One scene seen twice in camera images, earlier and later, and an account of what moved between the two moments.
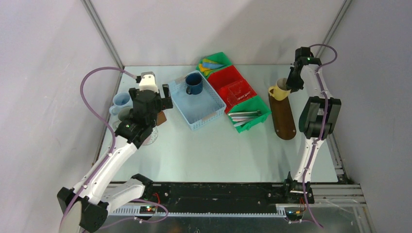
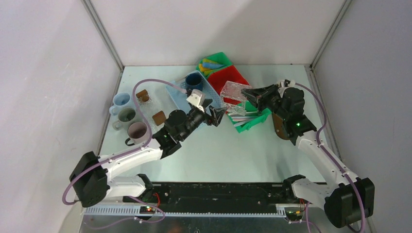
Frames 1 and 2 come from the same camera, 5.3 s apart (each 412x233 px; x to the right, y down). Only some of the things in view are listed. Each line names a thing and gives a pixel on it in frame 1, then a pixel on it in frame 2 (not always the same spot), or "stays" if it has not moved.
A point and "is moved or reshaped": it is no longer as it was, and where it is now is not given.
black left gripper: [164, 103] to [217, 114]
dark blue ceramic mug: [194, 82] stays
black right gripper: [291, 85] to [262, 94]
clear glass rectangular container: [237, 91] is moved or reshaped
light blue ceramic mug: [121, 100] stays
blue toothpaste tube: [210, 65] stays
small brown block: [161, 118] stays
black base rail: [193, 194] stays
